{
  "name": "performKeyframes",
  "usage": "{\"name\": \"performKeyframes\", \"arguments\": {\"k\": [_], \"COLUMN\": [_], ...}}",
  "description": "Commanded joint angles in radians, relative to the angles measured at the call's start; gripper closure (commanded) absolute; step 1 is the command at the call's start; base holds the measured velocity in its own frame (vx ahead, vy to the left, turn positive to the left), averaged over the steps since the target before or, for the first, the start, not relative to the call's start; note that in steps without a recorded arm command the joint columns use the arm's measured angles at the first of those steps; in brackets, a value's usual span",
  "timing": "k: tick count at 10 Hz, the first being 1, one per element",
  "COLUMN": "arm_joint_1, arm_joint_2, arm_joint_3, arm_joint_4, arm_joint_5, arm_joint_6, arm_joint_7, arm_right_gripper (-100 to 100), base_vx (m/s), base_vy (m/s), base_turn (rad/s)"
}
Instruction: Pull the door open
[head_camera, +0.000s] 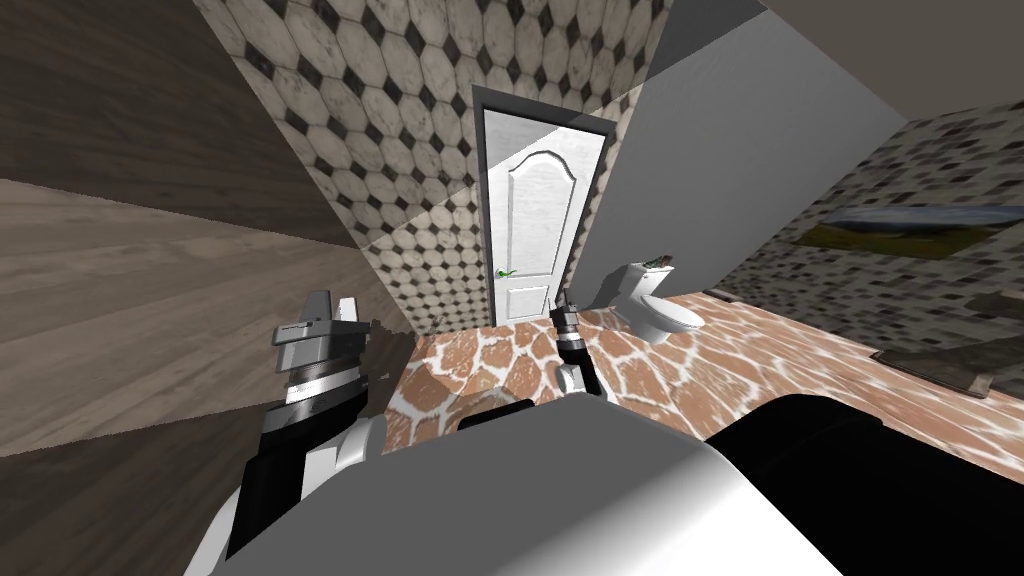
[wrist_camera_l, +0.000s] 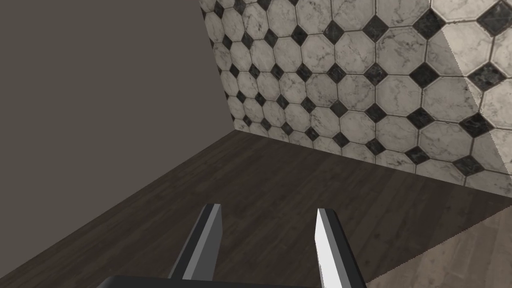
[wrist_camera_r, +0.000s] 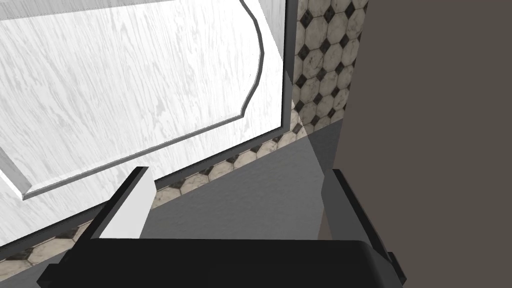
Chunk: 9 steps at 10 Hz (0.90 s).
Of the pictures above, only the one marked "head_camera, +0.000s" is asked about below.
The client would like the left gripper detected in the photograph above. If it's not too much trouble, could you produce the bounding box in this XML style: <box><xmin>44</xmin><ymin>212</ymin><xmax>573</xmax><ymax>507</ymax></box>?
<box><xmin>271</xmin><ymin>291</ymin><xmax>372</xmax><ymax>377</ymax></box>

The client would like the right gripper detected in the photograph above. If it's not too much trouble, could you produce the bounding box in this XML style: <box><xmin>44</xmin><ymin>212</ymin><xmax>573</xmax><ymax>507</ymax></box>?
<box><xmin>549</xmin><ymin>289</ymin><xmax>583</xmax><ymax>334</ymax></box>

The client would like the white toilet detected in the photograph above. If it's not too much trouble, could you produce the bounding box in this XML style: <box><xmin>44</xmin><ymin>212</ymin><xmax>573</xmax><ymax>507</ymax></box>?
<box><xmin>614</xmin><ymin>255</ymin><xmax>708</xmax><ymax>346</ymax></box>

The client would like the white panel door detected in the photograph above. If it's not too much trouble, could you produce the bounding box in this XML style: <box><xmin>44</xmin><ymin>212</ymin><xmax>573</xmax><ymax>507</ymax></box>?
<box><xmin>482</xmin><ymin>107</ymin><xmax>608</xmax><ymax>330</ymax></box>

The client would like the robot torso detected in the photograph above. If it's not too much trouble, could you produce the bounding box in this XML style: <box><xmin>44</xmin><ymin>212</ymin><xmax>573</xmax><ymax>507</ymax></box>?
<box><xmin>226</xmin><ymin>395</ymin><xmax>843</xmax><ymax>576</ymax></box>

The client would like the landscape picture on wall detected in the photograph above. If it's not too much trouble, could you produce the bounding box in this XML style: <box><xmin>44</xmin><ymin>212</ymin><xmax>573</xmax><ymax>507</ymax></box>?
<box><xmin>795</xmin><ymin>203</ymin><xmax>1024</xmax><ymax>262</ymax></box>

